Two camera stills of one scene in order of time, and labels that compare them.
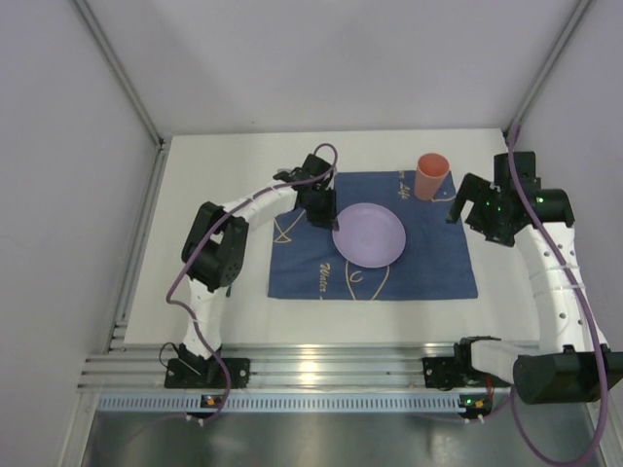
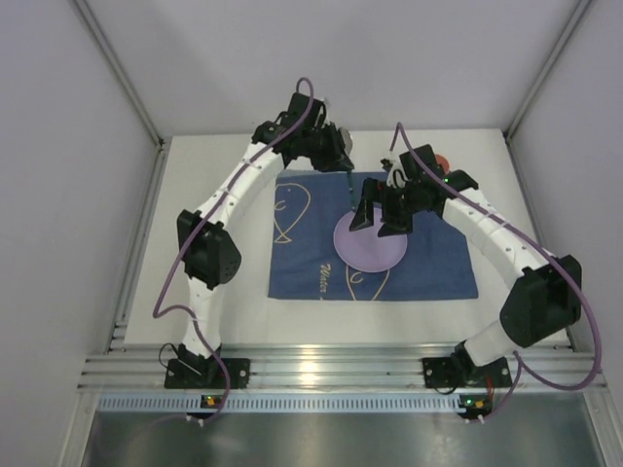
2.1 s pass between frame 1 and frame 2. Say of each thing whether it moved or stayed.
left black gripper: moved
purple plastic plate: stayed
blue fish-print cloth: stayed
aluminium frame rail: stayed
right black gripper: moved
